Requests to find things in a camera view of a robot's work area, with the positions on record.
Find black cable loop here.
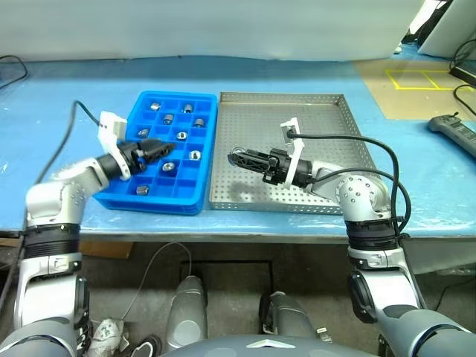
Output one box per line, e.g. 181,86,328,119
0,54,29,90

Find thin grey cable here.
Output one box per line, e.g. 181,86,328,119
121,241,193,321

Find brown board sheet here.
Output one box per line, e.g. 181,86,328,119
353,59,476,120

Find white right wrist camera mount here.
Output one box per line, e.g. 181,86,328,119
280,117,306,187

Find grey robot leg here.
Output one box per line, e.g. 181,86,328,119
166,274,209,351
259,292,319,340

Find grey left robot leg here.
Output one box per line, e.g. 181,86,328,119
166,274,209,351

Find grey robot torso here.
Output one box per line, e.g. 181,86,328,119
155,332,338,357

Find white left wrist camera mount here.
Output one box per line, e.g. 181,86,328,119
97,110,132,182

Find grey right robot leg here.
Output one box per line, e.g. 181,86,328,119
259,292,319,340

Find black shoe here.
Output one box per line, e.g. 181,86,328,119
125,334,163,357

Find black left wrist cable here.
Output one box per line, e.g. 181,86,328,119
22,100,103,216

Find brown cardboard piece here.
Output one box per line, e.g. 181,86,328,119
79,241,134,260

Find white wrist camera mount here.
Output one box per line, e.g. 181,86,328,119
97,110,132,182
280,117,306,187

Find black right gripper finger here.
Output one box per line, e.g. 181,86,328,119
229,152,271,173
237,148,274,159

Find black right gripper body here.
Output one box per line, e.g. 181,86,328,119
262,147,292,185

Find perforated steel tray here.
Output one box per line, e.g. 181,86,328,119
208,91,377,216

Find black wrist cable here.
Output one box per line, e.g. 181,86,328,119
22,100,103,216
288,132,413,239

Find white foam board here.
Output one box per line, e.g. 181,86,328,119
418,0,453,55

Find blue plastic compartment tray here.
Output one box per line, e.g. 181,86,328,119
91,90,219,217

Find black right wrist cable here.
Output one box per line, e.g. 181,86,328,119
288,132,413,239

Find white crumpled cloth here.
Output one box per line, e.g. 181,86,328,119
91,318,125,351

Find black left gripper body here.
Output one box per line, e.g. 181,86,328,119
118,140,148,175

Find grey handheld remote controller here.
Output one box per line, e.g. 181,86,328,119
426,114,476,152

